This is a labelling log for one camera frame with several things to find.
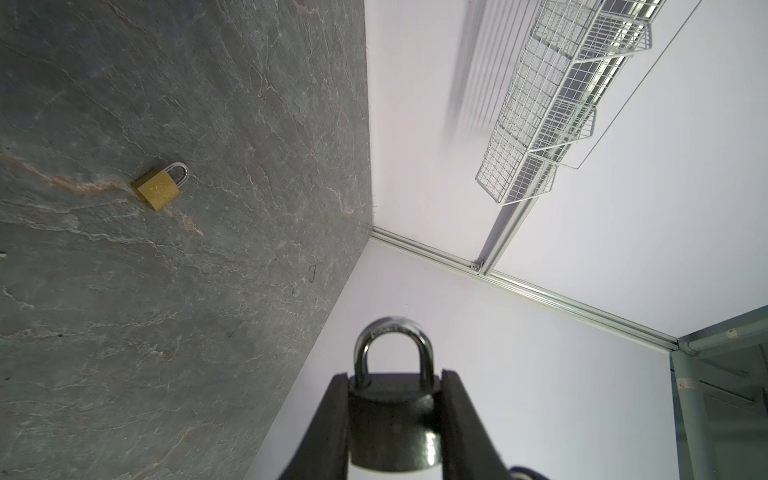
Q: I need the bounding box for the aluminium horizontal back bar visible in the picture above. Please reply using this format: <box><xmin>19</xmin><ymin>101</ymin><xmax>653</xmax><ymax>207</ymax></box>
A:
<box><xmin>474</xmin><ymin>198</ymin><xmax>537</xmax><ymax>275</ymax></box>

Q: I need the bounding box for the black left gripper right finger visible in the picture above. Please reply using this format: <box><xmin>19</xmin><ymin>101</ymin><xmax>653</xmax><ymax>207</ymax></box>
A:
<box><xmin>439</xmin><ymin>370</ymin><xmax>510</xmax><ymax>480</ymax></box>

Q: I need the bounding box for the dark grey padlock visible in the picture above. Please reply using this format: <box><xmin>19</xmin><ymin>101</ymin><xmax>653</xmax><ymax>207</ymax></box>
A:
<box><xmin>349</xmin><ymin>316</ymin><xmax>442</xmax><ymax>473</ymax></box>

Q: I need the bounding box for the brass padlock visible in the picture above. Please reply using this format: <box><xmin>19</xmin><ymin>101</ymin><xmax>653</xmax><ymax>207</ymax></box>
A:
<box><xmin>131</xmin><ymin>162</ymin><xmax>190</xmax><ymax>211</ymax></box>

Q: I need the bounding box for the aluminium frame corner post right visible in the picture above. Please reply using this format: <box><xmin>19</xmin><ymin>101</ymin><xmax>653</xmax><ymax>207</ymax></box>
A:
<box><xmin>371</xmin><ymin>227</ymin><xmax>678</xmax><ymax>353</ymax></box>

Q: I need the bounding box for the long white wire basket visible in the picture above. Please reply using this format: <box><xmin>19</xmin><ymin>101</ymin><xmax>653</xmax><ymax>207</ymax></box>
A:
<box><xmin>476</xmin><ymin>1</ymin><xmax>663</xmax><ymax>206</ymax></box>

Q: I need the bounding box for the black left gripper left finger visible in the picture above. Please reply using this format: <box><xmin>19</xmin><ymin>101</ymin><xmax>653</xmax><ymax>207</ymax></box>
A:
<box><xmin>279</xmin><ymin>373</ymin><xmax>349</xmax><ymax>480</ymax></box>

